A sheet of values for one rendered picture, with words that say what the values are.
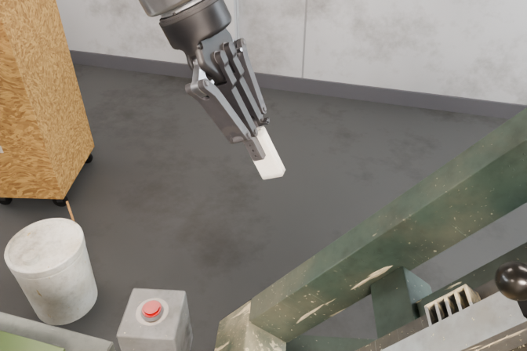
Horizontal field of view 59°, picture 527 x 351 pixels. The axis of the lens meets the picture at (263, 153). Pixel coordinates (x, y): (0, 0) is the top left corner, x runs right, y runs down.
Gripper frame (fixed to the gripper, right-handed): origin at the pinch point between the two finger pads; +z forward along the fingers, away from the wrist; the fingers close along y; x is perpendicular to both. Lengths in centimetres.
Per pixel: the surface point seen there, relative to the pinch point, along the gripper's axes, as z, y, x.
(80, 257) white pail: 59, 51, 134
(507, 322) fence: 25.4, -6.0, -23.3
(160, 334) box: 35, -1, 41
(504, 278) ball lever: 12.6, -11.0, -24.8
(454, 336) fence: 28.3, -6.0, -16.8
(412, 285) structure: 38.9, 12.0, -7.6
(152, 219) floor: 87, 107, 151
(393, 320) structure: 39.6, 5.3, -4.6
